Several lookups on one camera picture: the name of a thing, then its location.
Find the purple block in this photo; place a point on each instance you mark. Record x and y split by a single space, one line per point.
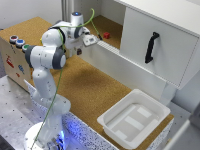
79 51

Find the white cabinet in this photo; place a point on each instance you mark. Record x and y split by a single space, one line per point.
110 66

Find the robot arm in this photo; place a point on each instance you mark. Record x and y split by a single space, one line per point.
43 83

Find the blue button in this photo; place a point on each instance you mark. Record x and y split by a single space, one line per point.
20 42

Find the red button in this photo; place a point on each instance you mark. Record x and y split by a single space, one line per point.
13 38

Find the green button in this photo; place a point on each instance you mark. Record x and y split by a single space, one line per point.
25 47

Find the white sliding door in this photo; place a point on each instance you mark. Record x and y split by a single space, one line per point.
173 50

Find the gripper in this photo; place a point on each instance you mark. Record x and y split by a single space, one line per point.
90 40

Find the white plastic box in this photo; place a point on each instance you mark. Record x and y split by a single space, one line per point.
133 120

